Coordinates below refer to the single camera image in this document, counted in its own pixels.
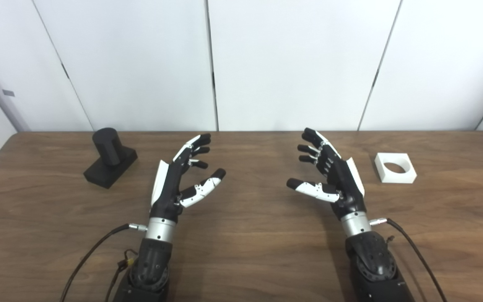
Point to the black peg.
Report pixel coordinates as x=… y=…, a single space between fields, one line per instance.
x=107 y=147

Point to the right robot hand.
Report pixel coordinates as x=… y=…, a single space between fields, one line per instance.
x=344 y=184

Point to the white square piece with hole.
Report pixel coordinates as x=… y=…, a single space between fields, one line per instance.
x=396 y=178

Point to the small gray wall label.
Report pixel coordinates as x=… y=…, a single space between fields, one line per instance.
x=9 y=93

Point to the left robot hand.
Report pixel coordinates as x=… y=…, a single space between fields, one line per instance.
x=168 y=188

